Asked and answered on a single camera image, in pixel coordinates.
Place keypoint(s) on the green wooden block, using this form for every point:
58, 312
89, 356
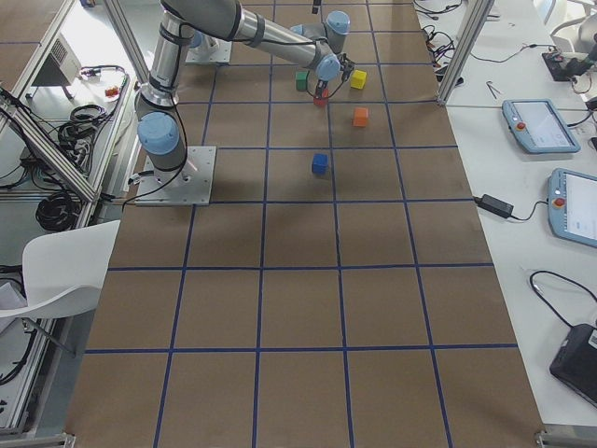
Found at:
301, 80

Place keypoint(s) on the orange wooden block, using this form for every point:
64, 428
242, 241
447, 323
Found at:
361, 117

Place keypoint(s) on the upper teach pendant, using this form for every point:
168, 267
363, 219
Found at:
538, 127

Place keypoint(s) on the red wooden block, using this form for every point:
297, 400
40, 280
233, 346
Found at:
321, 102

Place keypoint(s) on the teach pendant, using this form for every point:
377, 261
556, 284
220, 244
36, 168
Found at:
538, 127
572, 206

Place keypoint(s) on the blue wooden block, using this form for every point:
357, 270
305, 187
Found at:
319, 163

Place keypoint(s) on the white chair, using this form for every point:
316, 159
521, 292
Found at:
64, 272

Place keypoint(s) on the yellow wooden block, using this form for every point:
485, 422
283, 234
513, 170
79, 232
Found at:
358, 79

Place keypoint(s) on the brown paper table mat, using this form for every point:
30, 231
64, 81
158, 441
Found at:
359, 308

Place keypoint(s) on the black laptop case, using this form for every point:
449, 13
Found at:
575, 362

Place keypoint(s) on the black power adapter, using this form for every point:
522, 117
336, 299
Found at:
493, 205

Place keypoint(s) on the aluminium frame post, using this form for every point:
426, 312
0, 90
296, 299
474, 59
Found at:
476, 14

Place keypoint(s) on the lower teach pendant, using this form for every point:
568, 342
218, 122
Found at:
572, 206

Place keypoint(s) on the grey control box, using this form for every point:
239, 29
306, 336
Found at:
60, 68

